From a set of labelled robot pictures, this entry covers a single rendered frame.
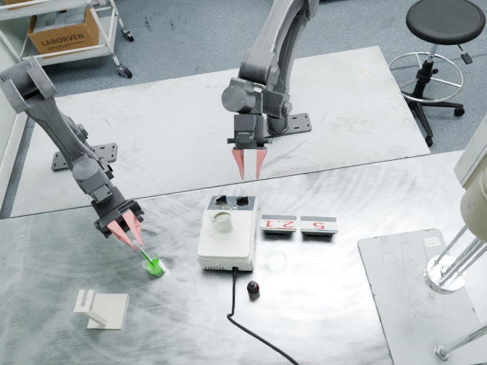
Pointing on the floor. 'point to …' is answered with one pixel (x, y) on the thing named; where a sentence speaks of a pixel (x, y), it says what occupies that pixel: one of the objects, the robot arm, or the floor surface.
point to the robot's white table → (183, 169)
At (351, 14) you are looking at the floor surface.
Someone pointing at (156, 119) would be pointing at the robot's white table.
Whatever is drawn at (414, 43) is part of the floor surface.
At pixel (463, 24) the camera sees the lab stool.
